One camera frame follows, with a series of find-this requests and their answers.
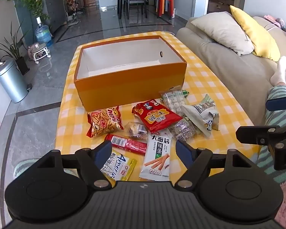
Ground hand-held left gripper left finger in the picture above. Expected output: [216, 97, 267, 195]
[33, 140, 113, 188]

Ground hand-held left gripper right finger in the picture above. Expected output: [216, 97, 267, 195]
[175, 139, 258, 188]

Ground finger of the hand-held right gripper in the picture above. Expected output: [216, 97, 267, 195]
[265, 95, 286, 112]
[236, 123, 286, 150]

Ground white blue-print packet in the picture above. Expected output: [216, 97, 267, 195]
[100, 150, 130, 182]

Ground clear packet of dark pieces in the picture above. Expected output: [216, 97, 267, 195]
[167, 117, 197, 142]

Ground long red packet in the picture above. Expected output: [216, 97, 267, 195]
[104, 134, 149, 156]

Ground white spicy strip packet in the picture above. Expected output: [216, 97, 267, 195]
[139, 129, 173, 182]

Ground red yellow stick snack bag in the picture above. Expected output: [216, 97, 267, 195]
[86, 105, 124, 138]

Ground yellow stick packet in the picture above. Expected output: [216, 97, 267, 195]
[121, 159, 137, 182]

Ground small clear candy packet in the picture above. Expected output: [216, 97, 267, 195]
[124, 122, 149, 140]

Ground white green snack bag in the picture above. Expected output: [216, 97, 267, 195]
[180, 94, 220, 138]

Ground clear packet of white balls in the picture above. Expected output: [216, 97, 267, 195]
[159, 89, 187, 116]

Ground orange cardboard box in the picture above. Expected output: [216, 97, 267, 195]
[73, 35, 187, 112]

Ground person's right leg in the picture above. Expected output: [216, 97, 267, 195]
[253, 85, 286, 184]

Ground person's leg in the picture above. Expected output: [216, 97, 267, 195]
[253, 85, 286, 184]
[14, 160, 41, 180]

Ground white sock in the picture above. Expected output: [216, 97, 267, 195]
[270, 56, 286, 87]

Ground beige sofa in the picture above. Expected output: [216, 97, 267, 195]
[176, 15, 286, 129]

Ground yellow checkered tablecloth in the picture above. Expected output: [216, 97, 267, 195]
[58, 31, 263, 189]

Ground yellow pillow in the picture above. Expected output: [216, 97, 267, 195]
[229, 5, 281, 62]

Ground person's left leg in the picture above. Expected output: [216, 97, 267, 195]
[14, 160, 41, 180]

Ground pink box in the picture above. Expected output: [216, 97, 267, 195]
[264, 15, 286, 30]

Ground beige pillow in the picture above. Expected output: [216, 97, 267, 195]
[190, 11, 255, 56]

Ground silver trash can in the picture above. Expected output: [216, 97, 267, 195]
[0, 60, 32, 103]

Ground long-leaf potted plant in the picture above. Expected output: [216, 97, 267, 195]
[0, 20, 31, 75]

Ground small white stool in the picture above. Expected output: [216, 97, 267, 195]
[28, 42, 50, 64]

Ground blue water jug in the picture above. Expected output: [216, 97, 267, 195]
[35, 16, 54, 47]

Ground stacked orange stools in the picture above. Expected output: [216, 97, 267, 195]
[157, 0, 175, 18]

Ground grey cabinet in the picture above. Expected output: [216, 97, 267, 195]
[42, 0, 67, 32]

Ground shelf with toys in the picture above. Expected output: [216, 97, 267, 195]
[64, 0, 80, 25]

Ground black dining chair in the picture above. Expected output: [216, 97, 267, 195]
[123, 0, 147, 19]
[145, 0, 159, 17]

